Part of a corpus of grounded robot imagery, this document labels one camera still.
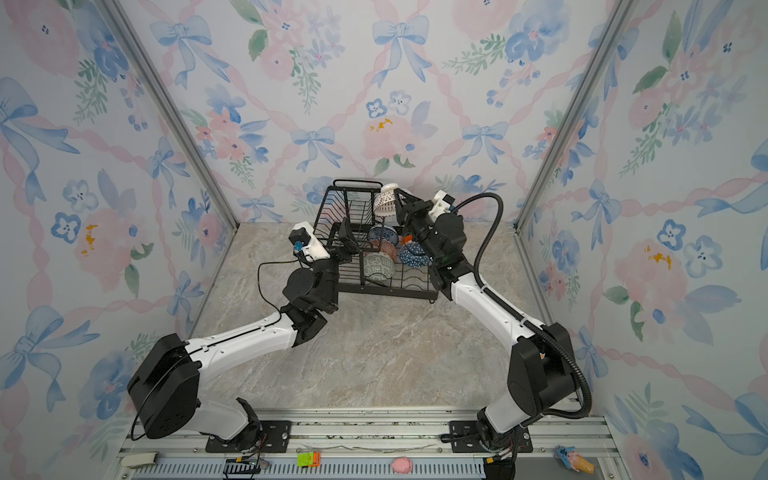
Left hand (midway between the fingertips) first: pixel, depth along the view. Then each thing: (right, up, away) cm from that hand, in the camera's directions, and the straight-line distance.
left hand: (330, 222), depth 70 cm
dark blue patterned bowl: (+21, -8, +18) cm, 28 cm away
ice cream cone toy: (+56, -55, -1) cm, 79 cm away
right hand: (+14, +8, 0) cm, 17 cm away
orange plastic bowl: (+20, -2, +39) cm, 44 cm away
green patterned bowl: (+10, -12, +34) cm, 37 cm away
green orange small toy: (-5, -55, -1) cm, 55 cm away
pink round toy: (+17, -56, -1) cm, 59 cm away
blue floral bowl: (+12, +1, +43) cm, 45 cm away
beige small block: (-46, -56, +1) cm, 73 cm away
